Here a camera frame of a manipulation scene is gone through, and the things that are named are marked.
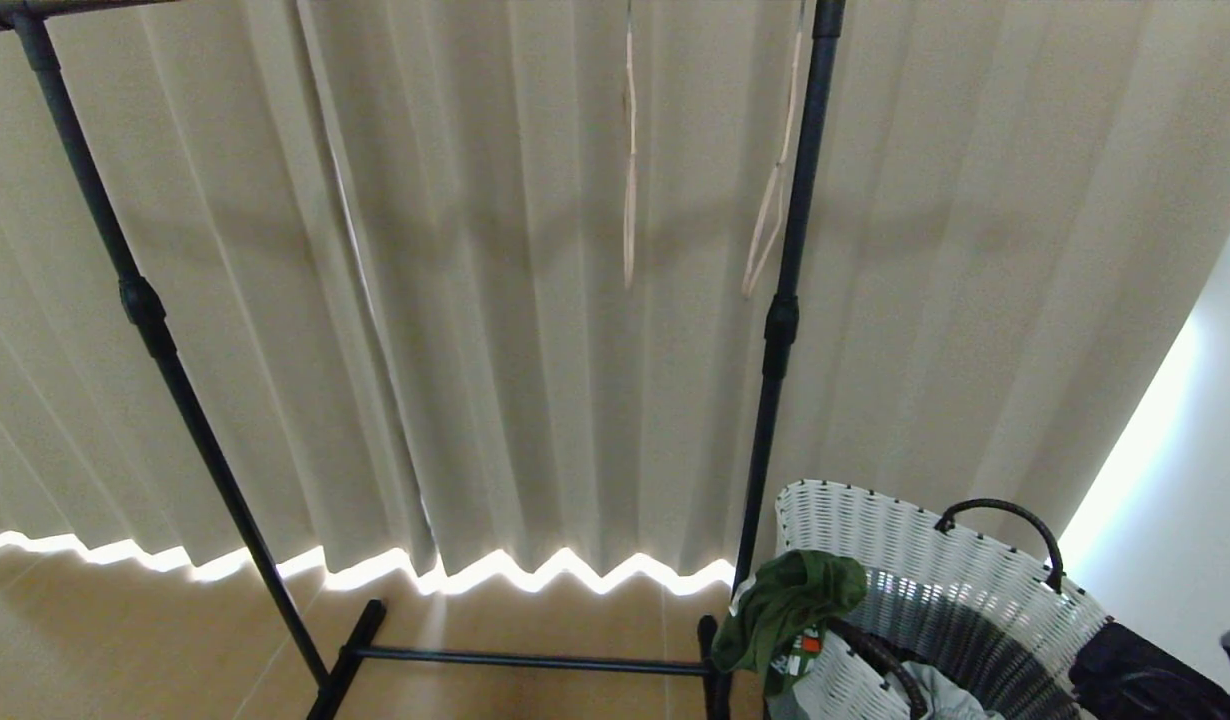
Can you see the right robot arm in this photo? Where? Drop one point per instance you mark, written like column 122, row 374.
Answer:
column 1145, row 675

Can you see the pale grey shorts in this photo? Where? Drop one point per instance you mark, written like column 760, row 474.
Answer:
column 950, row 697

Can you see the beige curtain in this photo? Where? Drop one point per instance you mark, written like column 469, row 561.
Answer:
column 475, row 300

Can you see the white laundry basket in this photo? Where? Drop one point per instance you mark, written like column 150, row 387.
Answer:
column 875, row 530

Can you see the black clothes rack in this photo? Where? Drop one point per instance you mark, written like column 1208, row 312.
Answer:
column 780, row 330

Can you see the green garment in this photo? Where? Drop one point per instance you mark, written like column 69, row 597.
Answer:
column 785, row 600

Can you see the pink clothes hanger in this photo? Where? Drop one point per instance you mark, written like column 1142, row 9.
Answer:
column 630, row 200
column 772, row 205

